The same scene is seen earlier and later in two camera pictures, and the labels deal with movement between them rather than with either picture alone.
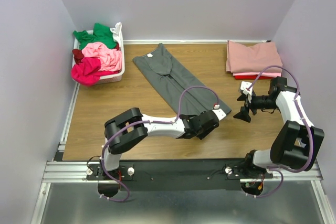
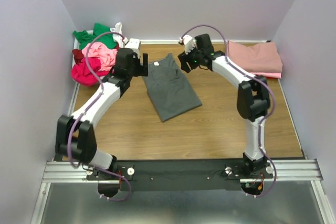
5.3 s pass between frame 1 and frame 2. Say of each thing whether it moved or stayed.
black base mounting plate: stayed
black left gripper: moved
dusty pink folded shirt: stayed
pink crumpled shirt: stayed
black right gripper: moved
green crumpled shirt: stayed
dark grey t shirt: moved
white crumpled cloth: stayed
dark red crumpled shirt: stayed
